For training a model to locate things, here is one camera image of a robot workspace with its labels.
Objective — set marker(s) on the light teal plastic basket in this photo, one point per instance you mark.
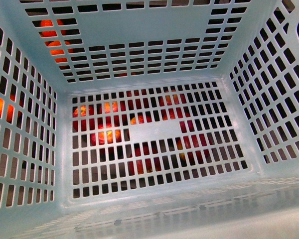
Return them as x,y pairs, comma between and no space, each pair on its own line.
149,119

